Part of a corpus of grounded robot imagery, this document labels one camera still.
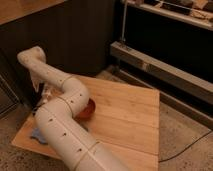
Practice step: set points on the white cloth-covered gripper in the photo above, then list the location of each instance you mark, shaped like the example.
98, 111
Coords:
36, 81

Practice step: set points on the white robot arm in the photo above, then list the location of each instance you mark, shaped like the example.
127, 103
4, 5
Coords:
77, 148

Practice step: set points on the orange ceramic bowl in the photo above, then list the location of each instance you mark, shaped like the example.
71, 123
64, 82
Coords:
88, 111

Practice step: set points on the black rectangular brush block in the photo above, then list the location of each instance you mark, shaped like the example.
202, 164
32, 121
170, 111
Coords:
37, 107

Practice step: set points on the blue cloth piece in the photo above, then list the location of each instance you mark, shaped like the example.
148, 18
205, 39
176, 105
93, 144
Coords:
36, 134

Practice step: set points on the vertical metal pole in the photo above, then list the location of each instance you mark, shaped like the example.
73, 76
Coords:
124, 22

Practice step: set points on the upper metal shelf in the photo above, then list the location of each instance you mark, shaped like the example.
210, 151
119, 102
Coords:
195, 18

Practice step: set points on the grey metal rail beam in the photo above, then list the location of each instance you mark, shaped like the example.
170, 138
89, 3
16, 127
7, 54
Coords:
189, 83

